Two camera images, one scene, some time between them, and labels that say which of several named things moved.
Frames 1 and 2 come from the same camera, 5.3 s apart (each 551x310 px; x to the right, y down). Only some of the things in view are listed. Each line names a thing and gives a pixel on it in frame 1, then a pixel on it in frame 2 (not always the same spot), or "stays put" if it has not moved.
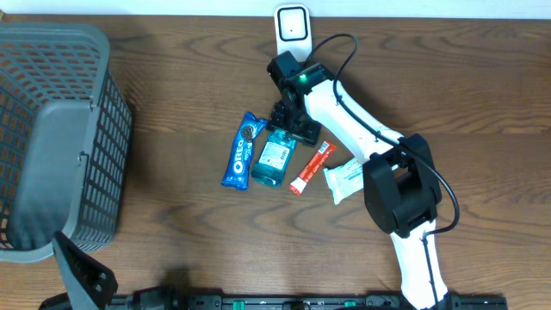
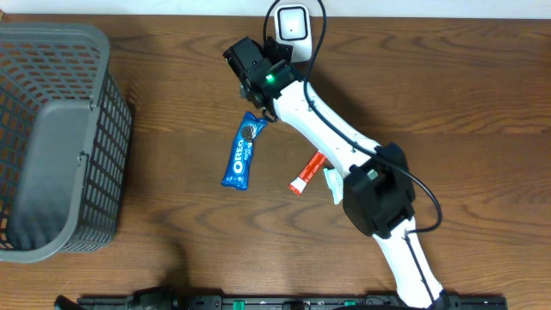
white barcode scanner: [294, 30] stays put
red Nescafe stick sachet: [315, 164] stays put
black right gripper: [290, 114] → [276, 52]
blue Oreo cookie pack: [237, 174] stays put
